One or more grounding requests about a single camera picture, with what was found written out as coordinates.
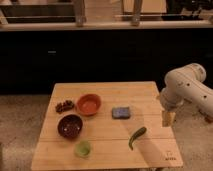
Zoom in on metal post left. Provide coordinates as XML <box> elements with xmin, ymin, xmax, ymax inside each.
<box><xmin>73</xmin><ymin>0</ymin><xmax>86</xmax><ymax>27</ymax></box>

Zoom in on blue sponge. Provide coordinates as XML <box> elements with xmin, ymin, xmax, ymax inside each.
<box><xmin>112</xmin><ymin>107</ymin><xmax>131</xmax><ymax>119</ymax></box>

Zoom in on dark grape bunch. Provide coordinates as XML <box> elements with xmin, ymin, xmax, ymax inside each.
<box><xmin>55</xmin><ymin>100</ymin><xmax>74</xmax><ymax>114</ymax></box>

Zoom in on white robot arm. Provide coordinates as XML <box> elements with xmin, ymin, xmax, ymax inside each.
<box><xmin>159</xmin><ymin>63</ymin><xmax>213</xmax><ymax>127</ymax></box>

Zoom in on dark counter cabinet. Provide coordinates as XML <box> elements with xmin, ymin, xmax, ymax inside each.
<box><xmin>0</xmin><ymin>22</ymin><xmax>213</xmax><ymax>94</ymax></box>

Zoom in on green chili pepper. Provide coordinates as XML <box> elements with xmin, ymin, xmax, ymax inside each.
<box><xmin>128</xmin><ymin>127</ymin><xmax>147</xmax><ymax>150</ymax></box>

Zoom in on metal post right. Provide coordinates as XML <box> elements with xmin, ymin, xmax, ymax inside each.
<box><xmin>131</xmin><ymin>0</ymin><xmax>143</xmax><ymax>26</ymax></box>

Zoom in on orange bowl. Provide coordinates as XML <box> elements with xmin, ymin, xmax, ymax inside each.
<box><xmin>76</xmin><ymin>94</ymin><xmax>101</xmax><ymax>116</ymax></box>

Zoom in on wooden table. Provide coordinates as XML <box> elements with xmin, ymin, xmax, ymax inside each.
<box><xmin>31</xmin><ymin>82</ymin><xmax>183</xmax><ymax>171</ymax></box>

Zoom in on green cup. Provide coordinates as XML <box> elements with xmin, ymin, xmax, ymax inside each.
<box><xmin>74</xmin><ymin>141</ymin><xmax>91</xmax><ymax>157</ymax></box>

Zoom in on purple bowl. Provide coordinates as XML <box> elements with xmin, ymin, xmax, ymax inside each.
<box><xmin>57</xmin><ymin>114</ymin><xmax>83</xmax><ymax>139</ymax></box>

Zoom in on metal post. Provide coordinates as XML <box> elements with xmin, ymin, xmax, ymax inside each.
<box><xmin>131</xmin><ymin>0</ymin><xmax>143</xmax><ymax>26</ymax></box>
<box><xmin>73</xmin><ymin>0</ymin><xmax>86</xmax><ymax>27</ymax></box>

